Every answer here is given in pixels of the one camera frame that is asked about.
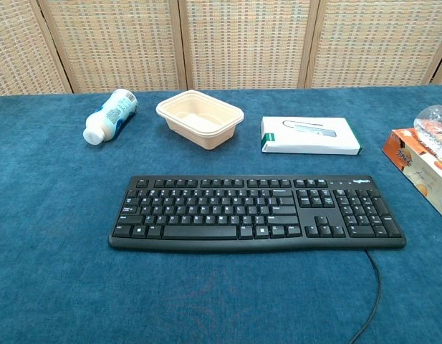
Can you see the clear plastic bottle, red label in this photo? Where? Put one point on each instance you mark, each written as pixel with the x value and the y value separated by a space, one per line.
pixel 435 125

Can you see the white bottle with blue label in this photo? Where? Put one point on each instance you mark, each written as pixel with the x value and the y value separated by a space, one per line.
pixel 113 114

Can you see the blue carpet table mat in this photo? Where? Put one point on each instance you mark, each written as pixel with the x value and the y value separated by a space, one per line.
pixel 63 251

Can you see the woven bamboo folding screen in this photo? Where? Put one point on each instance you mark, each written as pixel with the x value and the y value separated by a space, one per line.
pixel 242 43

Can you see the beige rectangular food container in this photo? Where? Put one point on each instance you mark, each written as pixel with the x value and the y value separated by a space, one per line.
pixel 206 138

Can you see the white usb hub box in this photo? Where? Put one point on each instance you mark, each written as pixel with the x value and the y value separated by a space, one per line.
pixel 313 143

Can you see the black computer keyboard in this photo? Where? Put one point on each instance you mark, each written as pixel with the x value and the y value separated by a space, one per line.
pixel 242 215

